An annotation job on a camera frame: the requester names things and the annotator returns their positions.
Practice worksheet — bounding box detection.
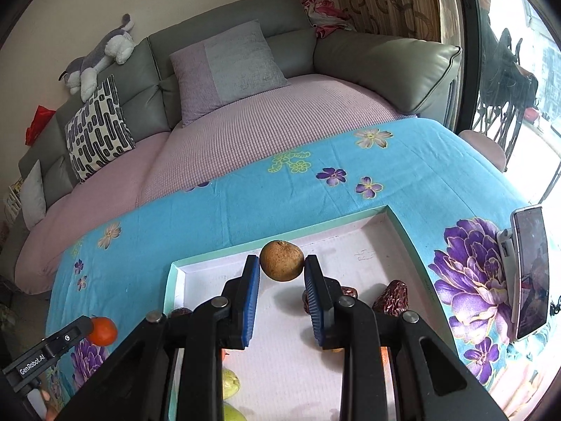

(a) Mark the small dark red date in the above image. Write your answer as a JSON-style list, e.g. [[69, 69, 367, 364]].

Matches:
[[168, 307, 192, 318]]

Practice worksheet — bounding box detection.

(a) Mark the brown longan fruit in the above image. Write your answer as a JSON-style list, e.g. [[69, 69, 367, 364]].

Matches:
[[259, 240, 304, 282]]

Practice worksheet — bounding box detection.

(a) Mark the white tray with mint rim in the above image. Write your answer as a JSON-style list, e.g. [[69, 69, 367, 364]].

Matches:
[[163, 206, 454, 420]]

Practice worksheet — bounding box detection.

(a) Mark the smartphone on stand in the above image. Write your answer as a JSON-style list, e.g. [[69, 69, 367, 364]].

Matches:
[[497, 204, 550, 340]]

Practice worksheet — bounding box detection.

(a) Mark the black white patterned cushion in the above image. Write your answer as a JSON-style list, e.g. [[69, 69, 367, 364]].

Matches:
[[65, 75, 135, 183]]

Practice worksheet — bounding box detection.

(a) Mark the pink sofa cover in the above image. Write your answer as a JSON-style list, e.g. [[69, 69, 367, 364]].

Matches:
[[1, 74, 402, 295]]

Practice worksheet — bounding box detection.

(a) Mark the pink red cloth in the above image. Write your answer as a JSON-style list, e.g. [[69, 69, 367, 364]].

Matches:
[[300, 0, 356, 39]]

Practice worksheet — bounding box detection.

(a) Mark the light grey cushion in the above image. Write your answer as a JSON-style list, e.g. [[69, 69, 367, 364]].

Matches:
[[20, 161, 47, 230]]

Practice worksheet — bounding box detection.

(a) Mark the grey leather sofa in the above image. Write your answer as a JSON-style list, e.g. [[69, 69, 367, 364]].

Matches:
[[1, 0, 461, 295]]

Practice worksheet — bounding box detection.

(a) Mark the dark red wrinkled date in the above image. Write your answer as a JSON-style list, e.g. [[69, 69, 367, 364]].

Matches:
[[302, 286, 358, 314]]

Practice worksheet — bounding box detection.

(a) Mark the small orange tangerine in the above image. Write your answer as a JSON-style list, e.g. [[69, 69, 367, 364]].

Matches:
[[87, 316, 118, 347]]

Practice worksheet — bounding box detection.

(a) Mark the red bag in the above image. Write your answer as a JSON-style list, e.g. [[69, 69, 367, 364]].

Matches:
[[25, 106, 55, 146]]

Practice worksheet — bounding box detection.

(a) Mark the green guava fruit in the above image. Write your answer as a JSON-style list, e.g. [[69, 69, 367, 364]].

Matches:
[[223, 403, 246, 421]]

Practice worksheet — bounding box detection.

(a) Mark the person's left hand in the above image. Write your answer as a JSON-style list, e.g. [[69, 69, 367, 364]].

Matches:
[[39, 390, 58, 421]]

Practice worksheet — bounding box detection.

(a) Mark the purple grey cushion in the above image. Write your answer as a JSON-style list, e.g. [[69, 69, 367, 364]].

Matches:
[[170, 20, 288, 126]]

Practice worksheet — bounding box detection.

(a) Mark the large orange with stem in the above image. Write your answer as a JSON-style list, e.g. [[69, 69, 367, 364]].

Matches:
[[380, 347, 393, 389]]

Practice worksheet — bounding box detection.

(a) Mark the dark red date in tray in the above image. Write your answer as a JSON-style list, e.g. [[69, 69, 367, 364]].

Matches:
[[372, 279, 409, 318]]

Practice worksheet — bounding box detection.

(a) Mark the green guava in tray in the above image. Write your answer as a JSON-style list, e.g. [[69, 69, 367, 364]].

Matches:
[[222, 369, 241, 400]]

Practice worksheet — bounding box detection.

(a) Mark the grey white plush toy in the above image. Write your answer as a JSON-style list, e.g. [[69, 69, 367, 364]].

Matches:
[[58, 13, 135, 103]]

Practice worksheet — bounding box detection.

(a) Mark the blue floral tablecloth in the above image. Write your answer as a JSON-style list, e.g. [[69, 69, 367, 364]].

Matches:
[[47, 119, 549, 417]]

